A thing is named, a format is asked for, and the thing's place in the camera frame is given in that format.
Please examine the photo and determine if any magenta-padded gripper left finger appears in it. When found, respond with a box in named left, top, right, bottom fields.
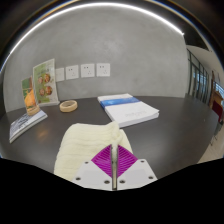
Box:
left=71, top=144, right=115, bottom=191

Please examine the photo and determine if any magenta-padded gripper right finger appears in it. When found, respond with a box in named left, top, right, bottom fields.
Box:
left=115, top=145, right=159, bottom=191

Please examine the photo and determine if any cream towel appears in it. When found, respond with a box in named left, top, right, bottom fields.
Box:
left=53, top=120, right=134, bottom=183

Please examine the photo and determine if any white book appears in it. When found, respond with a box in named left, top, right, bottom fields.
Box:
left=105, top=101, right=161, bottom=129

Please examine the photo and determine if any blue and white booklet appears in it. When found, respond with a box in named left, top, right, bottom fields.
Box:
left=97, top=93, right=140, bottom=110

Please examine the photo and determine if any grey cover magazine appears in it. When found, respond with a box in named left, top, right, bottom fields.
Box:
left=8, top=109, right=49, bottom=144

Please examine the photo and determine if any gold card on wooden stand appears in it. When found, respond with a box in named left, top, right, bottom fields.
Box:
left=21, top=75, right=41, bottom=117

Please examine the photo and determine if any green and white sign stand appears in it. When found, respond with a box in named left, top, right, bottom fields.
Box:
left=32, top=58, right=61, bottom=107

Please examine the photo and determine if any black-framed glass partition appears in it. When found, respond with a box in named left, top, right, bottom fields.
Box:
left=185, top=46, right=224, bottom=113

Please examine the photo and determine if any curved ceiling light strip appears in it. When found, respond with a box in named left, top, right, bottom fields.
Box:
left=0, top=2, right=185, bottom=74

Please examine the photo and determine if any round wooden ring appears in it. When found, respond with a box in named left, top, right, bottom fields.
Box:
left=59, top=99, right=79, bottom=113

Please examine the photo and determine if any white wall socket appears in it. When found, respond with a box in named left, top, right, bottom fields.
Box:
left=65, top=64, right=80, bottom=81
left=96, top=62, right=111, bottom=78
left=55, top=67, right=66, bottom=83
left=80, top=63, right=96, bottom=79

